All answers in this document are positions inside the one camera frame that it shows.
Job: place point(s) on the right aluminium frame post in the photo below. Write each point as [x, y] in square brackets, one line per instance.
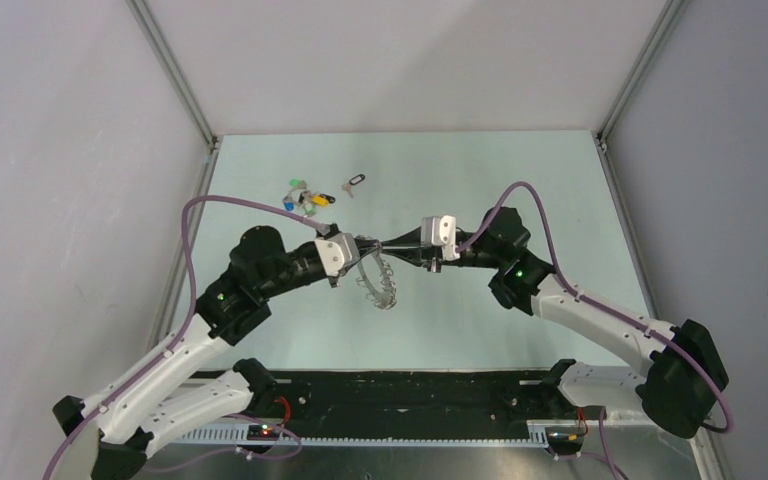
[656, 40]

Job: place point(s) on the left aluminium frame post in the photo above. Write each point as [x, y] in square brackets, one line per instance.
[159, 44]

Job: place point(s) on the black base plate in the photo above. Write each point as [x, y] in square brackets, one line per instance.
[431, 406]

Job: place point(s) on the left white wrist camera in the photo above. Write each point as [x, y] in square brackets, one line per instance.
[337, 253]

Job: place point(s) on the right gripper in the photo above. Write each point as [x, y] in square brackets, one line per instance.
[420, 256]

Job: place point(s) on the large steel ring disc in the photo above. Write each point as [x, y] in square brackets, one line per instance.
[376, 276]

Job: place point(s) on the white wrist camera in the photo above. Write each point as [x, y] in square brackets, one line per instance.
[441, 231]
[337, 253]

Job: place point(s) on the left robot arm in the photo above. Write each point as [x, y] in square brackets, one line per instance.
[138, 414]

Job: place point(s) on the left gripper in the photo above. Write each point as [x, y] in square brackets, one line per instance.
[361, 247]

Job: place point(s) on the silver key with black tag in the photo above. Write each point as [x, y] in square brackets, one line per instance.
[347, 191]

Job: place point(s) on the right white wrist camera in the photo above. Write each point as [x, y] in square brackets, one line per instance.
[441, 231]

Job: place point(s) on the yellow key tag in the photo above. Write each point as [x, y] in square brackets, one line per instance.
[320, 201]

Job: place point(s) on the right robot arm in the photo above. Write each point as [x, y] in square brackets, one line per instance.
[674, 373]

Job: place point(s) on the aluminium frame post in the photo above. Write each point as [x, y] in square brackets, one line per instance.
[656, 40]
[159, 44]

